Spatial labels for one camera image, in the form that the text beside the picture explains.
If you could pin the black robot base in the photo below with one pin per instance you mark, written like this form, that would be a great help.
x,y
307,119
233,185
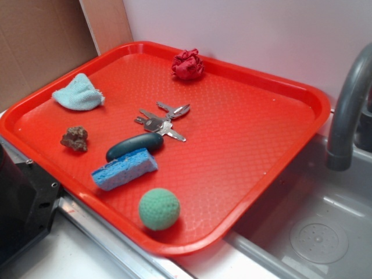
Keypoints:
x,y
29,198

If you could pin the crumpled red cloth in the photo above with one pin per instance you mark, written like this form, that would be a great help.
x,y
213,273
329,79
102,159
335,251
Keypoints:
x,y
187,65

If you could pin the light blue cloth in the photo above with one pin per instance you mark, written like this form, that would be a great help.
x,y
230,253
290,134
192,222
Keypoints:
x,y
80,95

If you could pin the red plastic tray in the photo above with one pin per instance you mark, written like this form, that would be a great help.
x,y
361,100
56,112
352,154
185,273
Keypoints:
x,y
242,130

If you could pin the silver key bunch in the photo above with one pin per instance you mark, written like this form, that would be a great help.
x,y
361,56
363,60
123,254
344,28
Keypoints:
x,y
163,125

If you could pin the dark green oval stone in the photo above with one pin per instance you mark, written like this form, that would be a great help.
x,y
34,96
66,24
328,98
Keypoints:
x,y
149,141

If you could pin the blue sponge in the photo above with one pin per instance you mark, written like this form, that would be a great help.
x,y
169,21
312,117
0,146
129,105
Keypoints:
x,y
124,169

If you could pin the green golf ball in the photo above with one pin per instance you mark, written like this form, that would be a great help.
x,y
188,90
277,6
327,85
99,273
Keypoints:
x,y
159,209

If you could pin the brown rock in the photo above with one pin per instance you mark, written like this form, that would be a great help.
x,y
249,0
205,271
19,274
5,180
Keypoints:
x,y
75,138

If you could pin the wooden board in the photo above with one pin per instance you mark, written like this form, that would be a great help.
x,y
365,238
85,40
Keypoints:
x,y
108,23

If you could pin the grey plastic sink basin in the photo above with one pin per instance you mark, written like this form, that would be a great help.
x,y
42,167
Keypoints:
x,y
311,222

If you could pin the grey sink faucet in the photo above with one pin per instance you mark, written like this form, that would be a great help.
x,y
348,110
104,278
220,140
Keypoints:
x,y
351,122

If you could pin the brown cardboard panel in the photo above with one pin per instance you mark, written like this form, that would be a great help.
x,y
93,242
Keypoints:
x,y
40,42

